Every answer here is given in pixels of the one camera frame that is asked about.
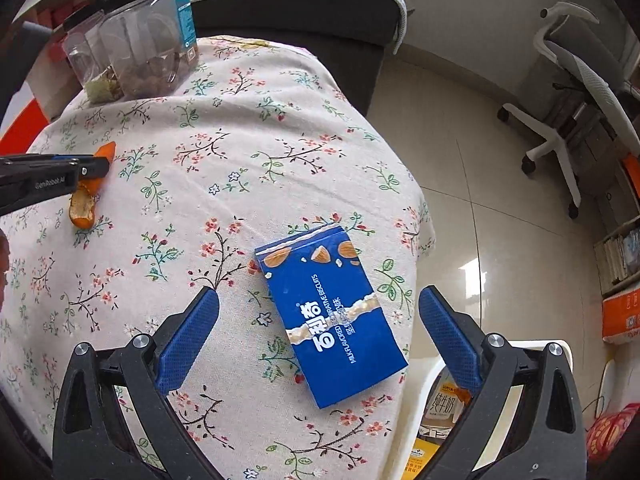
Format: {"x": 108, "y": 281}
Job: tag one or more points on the floral tablecloth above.
{"x": 200, "y": 110}

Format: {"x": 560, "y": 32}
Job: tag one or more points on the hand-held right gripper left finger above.
{"x": 187, "y": 340}

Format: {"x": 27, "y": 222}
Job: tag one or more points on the red patterned bag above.
{"x": 612, "y": 432}

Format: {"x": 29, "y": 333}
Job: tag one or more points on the clear jar with pistachios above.
{"x": 95, "y": 85}

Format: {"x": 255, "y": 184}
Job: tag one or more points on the orange and white carton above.
{"x": 622, "y": 317}

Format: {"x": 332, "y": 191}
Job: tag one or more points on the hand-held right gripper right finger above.
{"x": 450, "y": 340}

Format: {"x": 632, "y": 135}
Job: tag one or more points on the red and white box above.
{"x": 20, "y": 125}

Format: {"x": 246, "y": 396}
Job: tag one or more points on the white office chair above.
{"x": 555, "y": 135}

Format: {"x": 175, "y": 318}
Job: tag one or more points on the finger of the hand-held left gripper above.
{"x": 92, "y": 167}

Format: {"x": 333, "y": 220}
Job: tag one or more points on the dark grey sofa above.
{"x": 300, "y": 20}

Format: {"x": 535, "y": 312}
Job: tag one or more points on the long curved orange peel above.
{"x": 82, "y": 210}

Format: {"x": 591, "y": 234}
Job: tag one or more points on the yellow snack packet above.
{"x": 425, "y": 460}

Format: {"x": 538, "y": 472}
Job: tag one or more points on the row of books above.
{"x": 617, "y": 260}

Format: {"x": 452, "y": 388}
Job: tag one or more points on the clear jar with brown nuts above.
{"x": 145, "y": 75}

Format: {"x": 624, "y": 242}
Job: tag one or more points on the blue biscuit box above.
{"x": 335, "y": 320}

